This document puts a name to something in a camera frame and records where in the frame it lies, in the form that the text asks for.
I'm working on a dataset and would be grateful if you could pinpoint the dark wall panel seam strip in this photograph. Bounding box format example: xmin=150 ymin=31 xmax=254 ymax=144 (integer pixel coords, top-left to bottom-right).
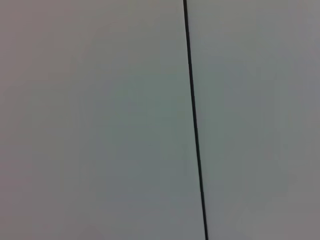
xmin=182 ymin=0 xmax=209 ymax=240

